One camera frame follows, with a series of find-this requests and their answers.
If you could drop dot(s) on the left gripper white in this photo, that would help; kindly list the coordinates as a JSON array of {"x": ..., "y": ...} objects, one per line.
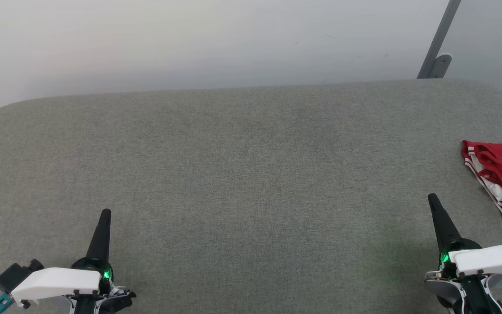
[{"x": 55, "y": 281}]

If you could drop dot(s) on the grey metal post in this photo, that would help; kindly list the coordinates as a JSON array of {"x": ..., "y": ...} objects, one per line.
[{"x": 445, "y": 26}]

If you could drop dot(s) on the grey metal bracket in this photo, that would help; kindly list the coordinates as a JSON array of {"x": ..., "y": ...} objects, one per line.
[{"x": 440, "y": 66}]

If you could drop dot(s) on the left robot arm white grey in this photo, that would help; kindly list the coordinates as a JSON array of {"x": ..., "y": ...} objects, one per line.
[{"x": 103, "y": 301}]

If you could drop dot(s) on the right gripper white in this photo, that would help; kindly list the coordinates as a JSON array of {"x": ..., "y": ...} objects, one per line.
[{"x": 490, "y": 257}]

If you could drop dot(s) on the grey fabric sofa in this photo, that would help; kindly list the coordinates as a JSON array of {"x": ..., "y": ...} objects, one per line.
[{"x": 251, "y": 183}]

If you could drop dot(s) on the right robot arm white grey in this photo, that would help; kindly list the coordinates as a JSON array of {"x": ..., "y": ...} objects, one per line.
[{"x": 473, "y": 296}]

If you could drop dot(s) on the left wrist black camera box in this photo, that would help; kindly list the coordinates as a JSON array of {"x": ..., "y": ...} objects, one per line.
[{"x": 13, "y": 274}]

